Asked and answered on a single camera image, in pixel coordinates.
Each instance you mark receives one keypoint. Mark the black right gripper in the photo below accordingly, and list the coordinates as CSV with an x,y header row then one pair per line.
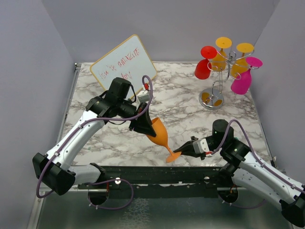
x,y
187,149

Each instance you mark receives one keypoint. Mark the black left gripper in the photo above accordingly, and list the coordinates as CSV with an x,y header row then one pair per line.
x,y
143,125

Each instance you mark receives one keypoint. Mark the orange plastic wine glass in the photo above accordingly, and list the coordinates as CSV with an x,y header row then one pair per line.
x,y
161,139

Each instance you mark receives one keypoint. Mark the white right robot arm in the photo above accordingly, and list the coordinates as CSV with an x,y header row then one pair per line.
x,y
246,169

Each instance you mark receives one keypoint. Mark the chrome wine glass rack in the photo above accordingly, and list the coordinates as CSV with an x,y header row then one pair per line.
x,y
212,98

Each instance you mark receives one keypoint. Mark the red plastic wine glass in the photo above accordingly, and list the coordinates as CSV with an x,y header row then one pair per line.
x,y
202,70

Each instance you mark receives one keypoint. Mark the magenta plastic wine glass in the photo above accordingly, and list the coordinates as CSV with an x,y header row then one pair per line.
x,y
242,83

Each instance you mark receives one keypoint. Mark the yellow wine glass rear left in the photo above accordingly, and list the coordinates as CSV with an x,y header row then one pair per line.
x,y
221,50

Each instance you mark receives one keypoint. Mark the yellow wine glass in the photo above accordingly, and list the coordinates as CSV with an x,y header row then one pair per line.
x,y
221,50
241,65

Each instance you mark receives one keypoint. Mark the yellow wine glass rear right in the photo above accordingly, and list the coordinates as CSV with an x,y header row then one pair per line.
x,y
241,65

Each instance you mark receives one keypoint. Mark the yellow framed whiteboard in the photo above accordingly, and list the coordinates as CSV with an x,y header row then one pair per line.
x,y
129,61

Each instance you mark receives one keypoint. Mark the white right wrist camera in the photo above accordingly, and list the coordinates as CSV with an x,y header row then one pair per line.
x,y
201,146

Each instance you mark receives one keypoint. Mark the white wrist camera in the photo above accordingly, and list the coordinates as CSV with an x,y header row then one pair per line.
x,y
143,96
201,146

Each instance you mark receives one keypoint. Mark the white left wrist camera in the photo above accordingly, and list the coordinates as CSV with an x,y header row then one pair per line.
x,y
143,96

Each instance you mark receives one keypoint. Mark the black front mounting rail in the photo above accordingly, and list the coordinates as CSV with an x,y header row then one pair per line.
x,y
118,182

